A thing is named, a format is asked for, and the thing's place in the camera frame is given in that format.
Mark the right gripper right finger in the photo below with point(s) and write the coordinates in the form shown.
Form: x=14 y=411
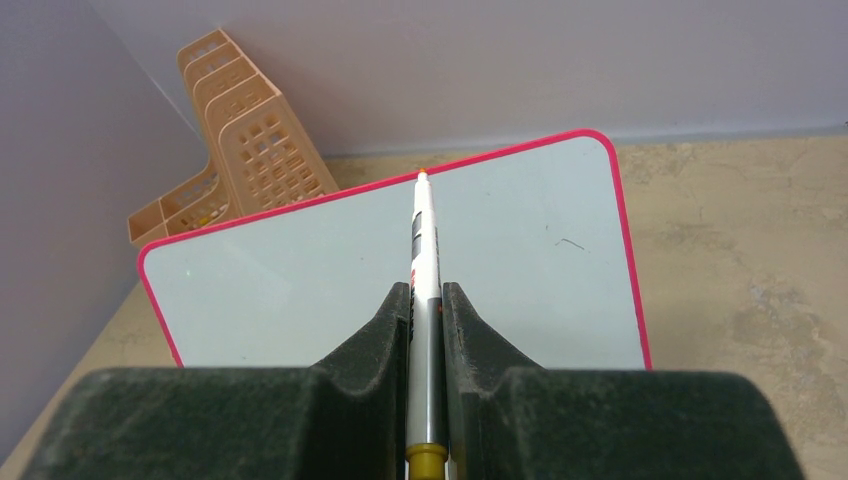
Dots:
x=510 y=418

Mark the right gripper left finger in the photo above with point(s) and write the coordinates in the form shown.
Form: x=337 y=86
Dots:
x=340 y=418

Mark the white marker pen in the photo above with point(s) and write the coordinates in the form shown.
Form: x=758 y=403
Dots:
x=426 y=398

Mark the yellow marker cap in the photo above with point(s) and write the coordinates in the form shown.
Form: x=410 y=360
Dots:
x=426 y=461

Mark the pink framed whiteboard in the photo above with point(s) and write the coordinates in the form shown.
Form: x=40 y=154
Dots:
x=536 y=235

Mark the orange plastic file organizer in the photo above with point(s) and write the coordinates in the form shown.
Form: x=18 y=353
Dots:
x=260 y=155

